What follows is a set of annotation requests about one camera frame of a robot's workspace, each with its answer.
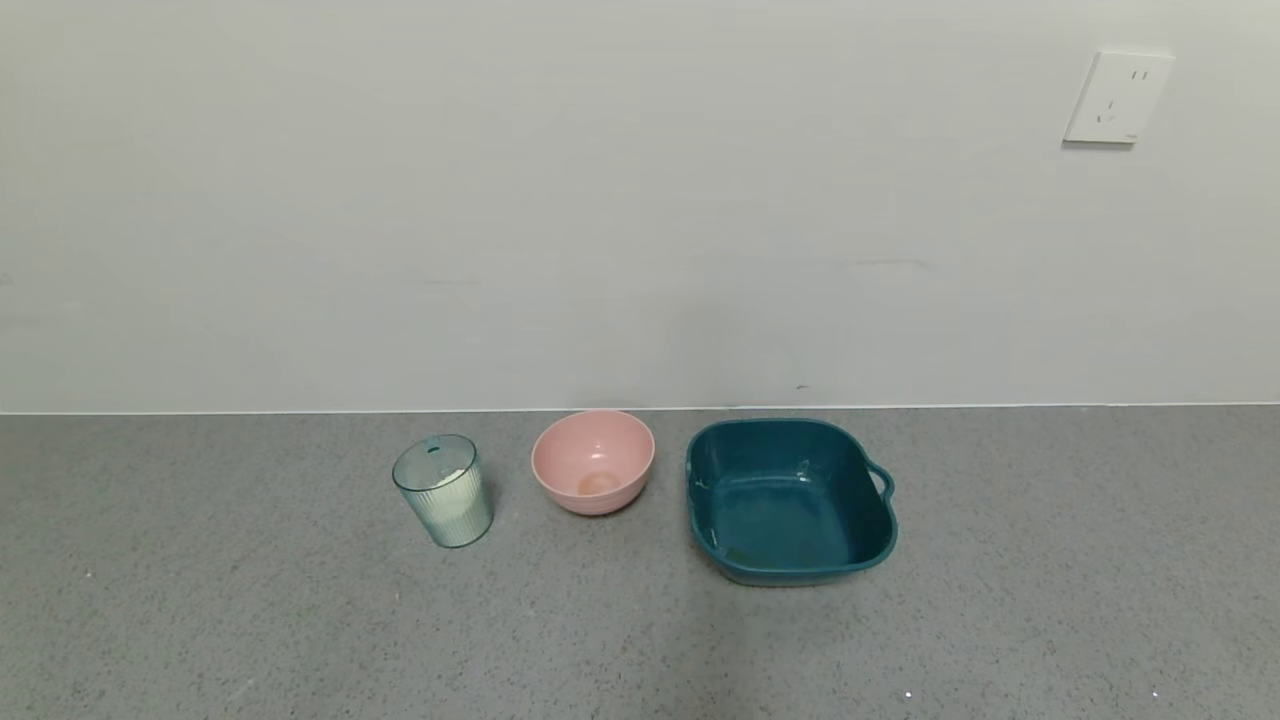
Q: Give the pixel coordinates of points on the clear ribbed plastic cup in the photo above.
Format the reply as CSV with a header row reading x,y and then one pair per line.
x,y
445,510

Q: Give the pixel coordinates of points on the pink bowl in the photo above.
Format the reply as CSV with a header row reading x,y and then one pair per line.
x,y
592,460

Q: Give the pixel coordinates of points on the white wall socket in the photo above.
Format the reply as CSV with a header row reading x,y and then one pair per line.
x,y
1118,98

